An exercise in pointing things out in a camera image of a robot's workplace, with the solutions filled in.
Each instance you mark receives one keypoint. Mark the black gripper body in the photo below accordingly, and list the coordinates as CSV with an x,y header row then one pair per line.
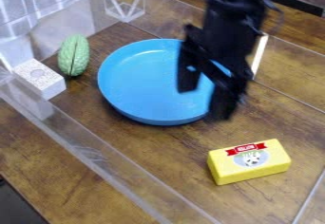
x,y
231,28

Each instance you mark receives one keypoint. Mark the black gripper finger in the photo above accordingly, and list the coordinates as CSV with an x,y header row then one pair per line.
x,y
188,59
228,91

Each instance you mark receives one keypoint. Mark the yellow brick with label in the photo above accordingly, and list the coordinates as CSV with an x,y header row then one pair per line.
x,y
247,161

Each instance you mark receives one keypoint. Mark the blue round tray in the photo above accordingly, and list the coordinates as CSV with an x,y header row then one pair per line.
x,y
136,80

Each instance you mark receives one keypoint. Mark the green textured gourd toy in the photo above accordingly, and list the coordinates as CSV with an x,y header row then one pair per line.
x,y
73,55

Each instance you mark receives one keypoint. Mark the white speckled block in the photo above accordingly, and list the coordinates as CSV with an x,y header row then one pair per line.
x,y
40,78

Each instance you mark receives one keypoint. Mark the clear acrylic corner bracket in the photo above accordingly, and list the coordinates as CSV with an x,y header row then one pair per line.
x,y
124,10

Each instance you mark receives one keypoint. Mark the clear acrylic enclosure wall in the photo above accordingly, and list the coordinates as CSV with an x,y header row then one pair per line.
x,y
91,168

